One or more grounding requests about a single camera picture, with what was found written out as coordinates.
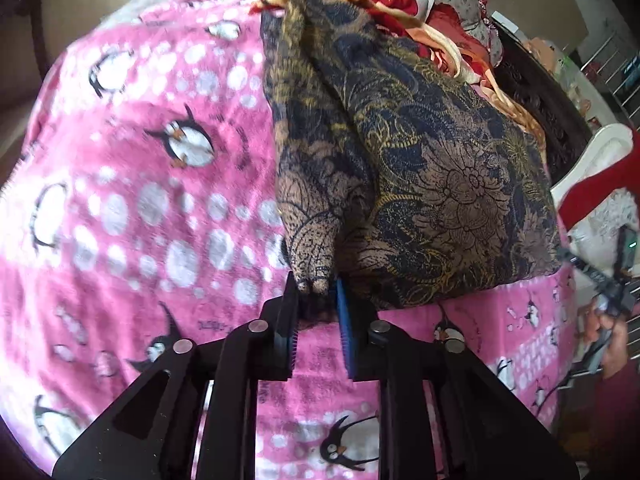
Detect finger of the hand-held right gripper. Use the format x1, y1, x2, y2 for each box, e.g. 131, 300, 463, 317
559, 246, 621, 293

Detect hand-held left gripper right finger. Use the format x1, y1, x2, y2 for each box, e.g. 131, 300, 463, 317
335, 279, 584, 480

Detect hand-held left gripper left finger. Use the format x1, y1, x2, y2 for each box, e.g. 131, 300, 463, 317
52, 272, 301, 480

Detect dark floral patterned garment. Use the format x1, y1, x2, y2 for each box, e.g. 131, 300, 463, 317
259, 0, 564, 312

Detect person's right forearm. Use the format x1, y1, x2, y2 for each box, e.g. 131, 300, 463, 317
559, 355, 640, 463

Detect person's right hand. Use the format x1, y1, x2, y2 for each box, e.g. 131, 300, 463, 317
577, 299, 632, 382

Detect red cloth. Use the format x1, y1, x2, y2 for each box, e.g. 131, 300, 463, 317
557, 129, 640, 222

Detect dark carved wooden headboard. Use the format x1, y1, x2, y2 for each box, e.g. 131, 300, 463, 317
492, 24, 594, 192

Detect metal railing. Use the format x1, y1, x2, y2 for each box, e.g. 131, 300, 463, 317
575, 19, 640, 122

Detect pink penguin print blanket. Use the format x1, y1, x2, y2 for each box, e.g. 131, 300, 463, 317
0, 0, 577, 480

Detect orange red floral blanket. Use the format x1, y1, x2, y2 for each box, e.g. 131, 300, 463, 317
249, 0, 549, 157

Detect white furniture frame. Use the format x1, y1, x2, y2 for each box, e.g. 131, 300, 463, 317
550, 122, 640, 282

